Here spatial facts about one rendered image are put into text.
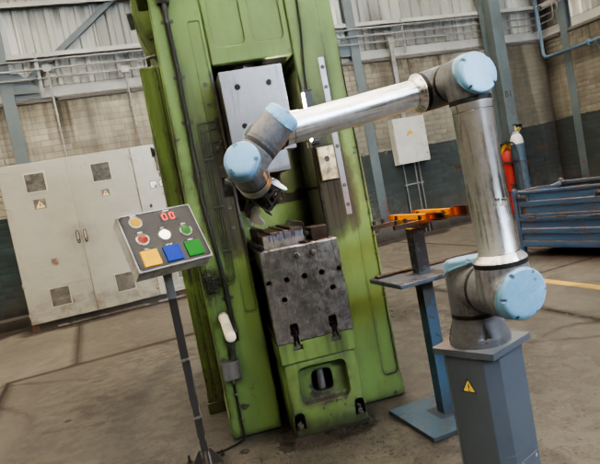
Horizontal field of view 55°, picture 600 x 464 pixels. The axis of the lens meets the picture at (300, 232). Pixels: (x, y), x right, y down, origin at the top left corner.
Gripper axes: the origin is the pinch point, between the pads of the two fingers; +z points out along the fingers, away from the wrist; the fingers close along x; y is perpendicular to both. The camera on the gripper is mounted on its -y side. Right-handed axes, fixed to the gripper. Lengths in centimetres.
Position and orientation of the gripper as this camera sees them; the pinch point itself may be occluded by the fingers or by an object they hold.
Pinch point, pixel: (263, 203)
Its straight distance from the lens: 174.0
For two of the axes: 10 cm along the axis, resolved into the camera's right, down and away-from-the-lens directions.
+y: 8.4, 4.8, -2.6
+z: 1.4, 2.7, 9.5
